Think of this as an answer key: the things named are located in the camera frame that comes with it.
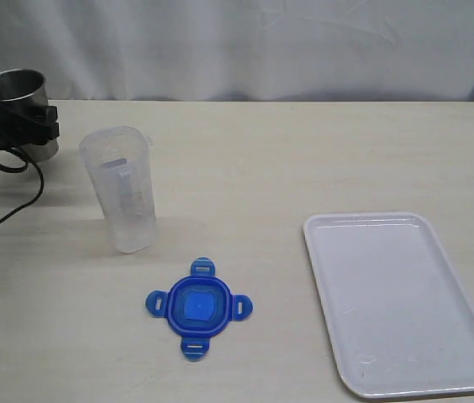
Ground black cable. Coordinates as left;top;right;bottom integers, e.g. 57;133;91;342
0;144;45;238

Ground blue four-tab container lid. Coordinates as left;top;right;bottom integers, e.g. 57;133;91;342
145;257;254;362

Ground clear plastic container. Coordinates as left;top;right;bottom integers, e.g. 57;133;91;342
79;126;157;254

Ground white plastic tray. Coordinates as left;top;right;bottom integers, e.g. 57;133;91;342
303;212;474;399

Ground stainless steel cup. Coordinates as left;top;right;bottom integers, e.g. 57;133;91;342
0;69;59;162

